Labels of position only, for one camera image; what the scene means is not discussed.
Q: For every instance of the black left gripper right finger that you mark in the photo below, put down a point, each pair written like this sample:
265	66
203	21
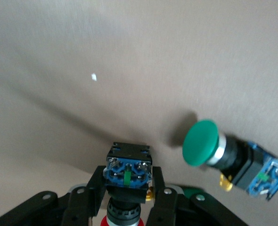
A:
167	207

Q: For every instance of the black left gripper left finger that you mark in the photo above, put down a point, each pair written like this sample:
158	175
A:
82	204

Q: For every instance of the red push button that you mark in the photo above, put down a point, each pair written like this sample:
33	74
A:
127	164

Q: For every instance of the green push button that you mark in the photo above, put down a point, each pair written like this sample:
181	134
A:
200	141
188	191

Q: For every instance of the tiny white speck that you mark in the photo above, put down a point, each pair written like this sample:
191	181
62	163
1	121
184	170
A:
93	77

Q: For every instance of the brown table mat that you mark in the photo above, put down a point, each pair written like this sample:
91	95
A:
59	47

